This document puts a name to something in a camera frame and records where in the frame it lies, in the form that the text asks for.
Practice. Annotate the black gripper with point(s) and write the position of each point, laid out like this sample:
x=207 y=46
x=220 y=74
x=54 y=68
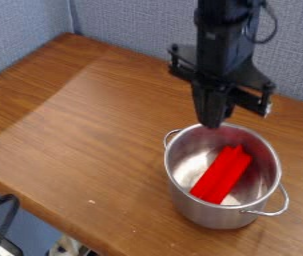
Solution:
x=217 y=65

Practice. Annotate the red plastic block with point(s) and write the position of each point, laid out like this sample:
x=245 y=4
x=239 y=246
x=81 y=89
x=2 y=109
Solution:
x=223 y=175

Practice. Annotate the pale object under table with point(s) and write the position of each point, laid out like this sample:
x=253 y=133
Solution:
x=70 y=247

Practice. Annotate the stainless steel pot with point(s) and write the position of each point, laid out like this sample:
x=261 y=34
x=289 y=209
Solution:
x=192 y=148

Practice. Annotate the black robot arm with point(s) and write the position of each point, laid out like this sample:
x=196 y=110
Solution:
x=233 y=6

